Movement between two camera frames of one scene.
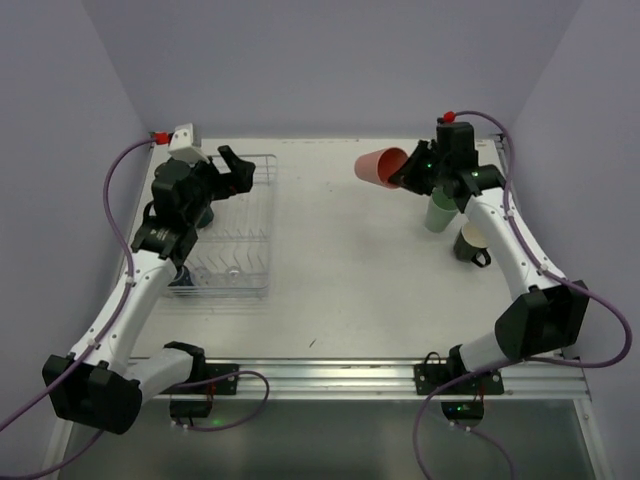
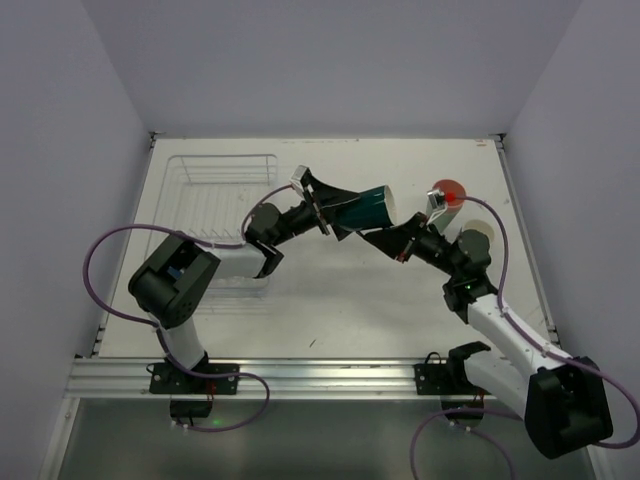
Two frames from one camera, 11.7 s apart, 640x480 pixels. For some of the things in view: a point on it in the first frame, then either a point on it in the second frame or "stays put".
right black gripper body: x=417 y=167 → x=411 y=243
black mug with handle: x=471 y=244 stays put
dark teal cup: x=206 y=218 → x=374 y=208
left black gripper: x=220 y=176 → x=316 y=209
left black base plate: x=227 y=386 stays put
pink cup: x=377 y=166 → x=452 y=190
